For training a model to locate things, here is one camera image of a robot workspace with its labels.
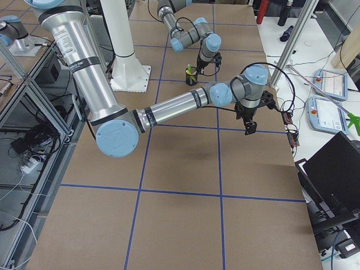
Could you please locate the teach pendant tablet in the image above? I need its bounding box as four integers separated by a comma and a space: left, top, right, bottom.
307, 96, 349, 135
313, 69, 348, 101

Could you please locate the aluminium frame post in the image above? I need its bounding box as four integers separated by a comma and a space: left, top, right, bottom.
277, 0, 319, 70

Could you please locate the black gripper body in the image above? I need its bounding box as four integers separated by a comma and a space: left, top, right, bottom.
235, 102, 257, 124
196, 56, 209, 69

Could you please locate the black mesh pen cup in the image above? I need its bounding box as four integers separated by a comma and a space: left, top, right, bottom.
185, 69, 198, 86

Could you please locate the black laptop on stand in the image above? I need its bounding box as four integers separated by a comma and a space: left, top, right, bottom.
294, 130, 360, 234

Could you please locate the black bottle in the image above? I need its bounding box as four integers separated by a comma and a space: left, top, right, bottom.
277, 0, 293, 26

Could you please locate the far teach pendant tablet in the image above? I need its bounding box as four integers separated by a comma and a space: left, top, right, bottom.
313, 69, 348, 101

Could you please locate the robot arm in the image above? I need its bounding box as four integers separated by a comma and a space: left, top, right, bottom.
157, 1, 222, 75
29, 1, 269, 158

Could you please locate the white power strip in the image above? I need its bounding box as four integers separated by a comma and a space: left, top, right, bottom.
20, 157, 41, 174

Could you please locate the orange circuit board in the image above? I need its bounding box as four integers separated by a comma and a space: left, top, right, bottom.
281, 112, 299, 148

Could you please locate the near teach pendant tablet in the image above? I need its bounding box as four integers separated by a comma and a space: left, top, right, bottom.
307, 96, 349, 135

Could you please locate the green handled reacher grabber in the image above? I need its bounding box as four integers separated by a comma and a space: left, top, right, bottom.
285, 64, 360, 134

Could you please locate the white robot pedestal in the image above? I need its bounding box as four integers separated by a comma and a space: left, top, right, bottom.
100, 0, 151, 93

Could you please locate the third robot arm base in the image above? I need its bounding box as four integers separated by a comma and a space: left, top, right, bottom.
1, 15, 48, 57

